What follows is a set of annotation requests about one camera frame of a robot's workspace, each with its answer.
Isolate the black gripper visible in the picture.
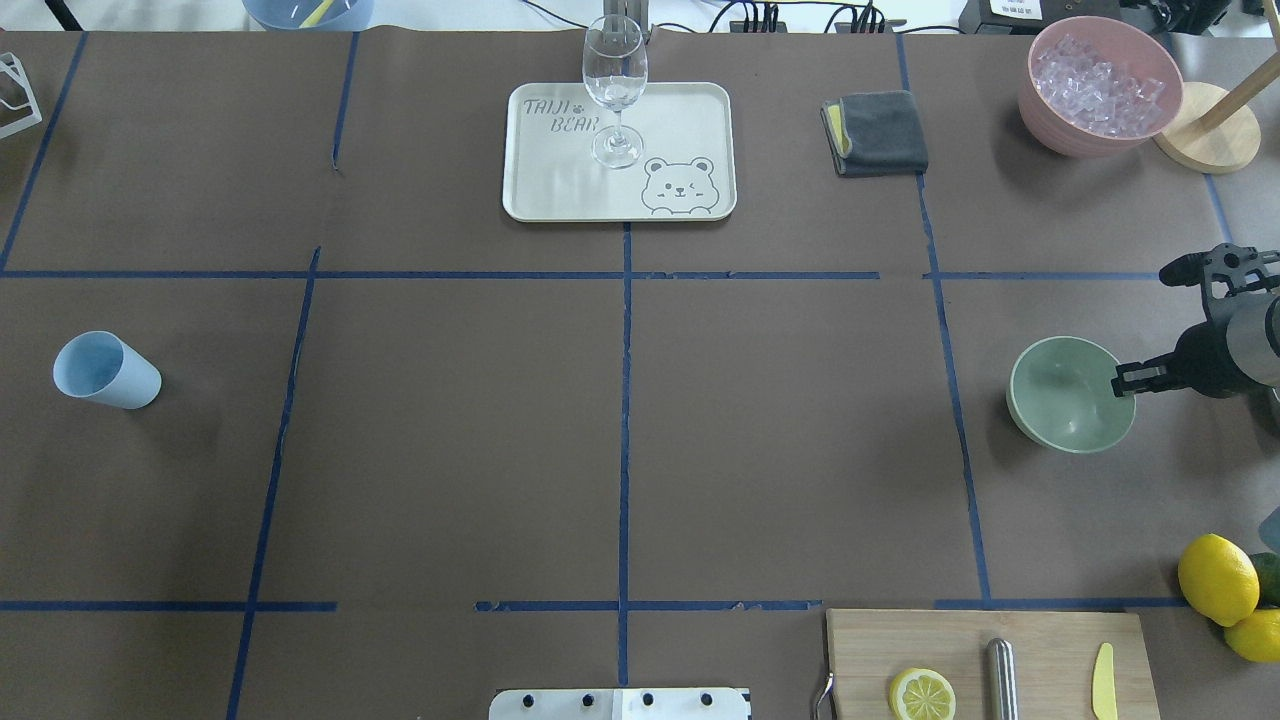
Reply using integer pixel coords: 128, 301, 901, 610
1112, 322, 1251, 398

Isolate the green bowl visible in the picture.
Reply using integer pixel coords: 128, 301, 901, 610
1005, 336, 1137, 454

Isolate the light blue cup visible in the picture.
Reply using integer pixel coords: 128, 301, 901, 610
52, 331, 163, 410

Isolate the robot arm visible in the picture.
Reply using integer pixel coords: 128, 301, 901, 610
1111, 296, 1279, 398

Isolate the pink bowl with ice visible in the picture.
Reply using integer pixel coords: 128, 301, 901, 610
1018, 15, 1184, 158

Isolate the blue bowl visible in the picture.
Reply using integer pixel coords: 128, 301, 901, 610
241, 1, 378, 32

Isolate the yellow lemon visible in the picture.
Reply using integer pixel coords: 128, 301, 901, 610
1224, 609, 1280, 664
1178, 533, 1260, 628

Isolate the wooden glass holder stand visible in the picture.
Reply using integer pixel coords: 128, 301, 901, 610
1155, 1, 1277, 176

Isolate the wooden cutting board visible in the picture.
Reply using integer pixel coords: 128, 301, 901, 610
826, 609, 1161, 719

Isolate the yellow plastic knife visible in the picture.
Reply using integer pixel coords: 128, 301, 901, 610
1091, 642, 1119, 720

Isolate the half lemon slice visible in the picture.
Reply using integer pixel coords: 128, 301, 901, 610
887, 667, 957, 720

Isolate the cream bear tray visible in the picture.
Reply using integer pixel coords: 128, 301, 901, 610
502, 82, 737, 223

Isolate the clear wine glass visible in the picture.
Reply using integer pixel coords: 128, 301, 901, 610
582, 14, 649, 170

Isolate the yellow plastic fork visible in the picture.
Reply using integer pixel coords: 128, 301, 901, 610
298, 0, 335, 29

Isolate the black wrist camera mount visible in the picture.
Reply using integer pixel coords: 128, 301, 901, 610
1158, 243, 1279, 315

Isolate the metal handled knife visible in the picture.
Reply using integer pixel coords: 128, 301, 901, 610
986, 637, 1020, 719

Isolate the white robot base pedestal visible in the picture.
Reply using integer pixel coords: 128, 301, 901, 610
488, 687, 753, 719

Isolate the white wire cup rack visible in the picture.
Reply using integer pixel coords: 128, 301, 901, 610
1, 53, 44, 138

